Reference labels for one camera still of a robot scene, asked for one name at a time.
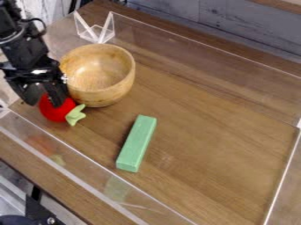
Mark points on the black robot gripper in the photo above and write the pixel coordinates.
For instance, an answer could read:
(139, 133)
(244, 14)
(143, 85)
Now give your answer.
(30, 69)

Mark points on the red plush strawberry toy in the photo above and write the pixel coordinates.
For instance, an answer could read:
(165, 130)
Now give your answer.
(68, 112)

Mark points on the dark robot arm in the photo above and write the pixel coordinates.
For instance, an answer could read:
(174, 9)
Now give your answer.
(18, 27)

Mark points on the wooden bowl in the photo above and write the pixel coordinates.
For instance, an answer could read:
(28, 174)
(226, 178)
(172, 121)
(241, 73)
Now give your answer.
(101, 74)

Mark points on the green rectangular block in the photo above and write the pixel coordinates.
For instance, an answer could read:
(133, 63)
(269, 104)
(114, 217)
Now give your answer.
(137, 143)

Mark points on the clear acrylic corner bracket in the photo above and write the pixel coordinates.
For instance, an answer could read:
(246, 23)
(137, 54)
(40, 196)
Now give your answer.
(94, 33)

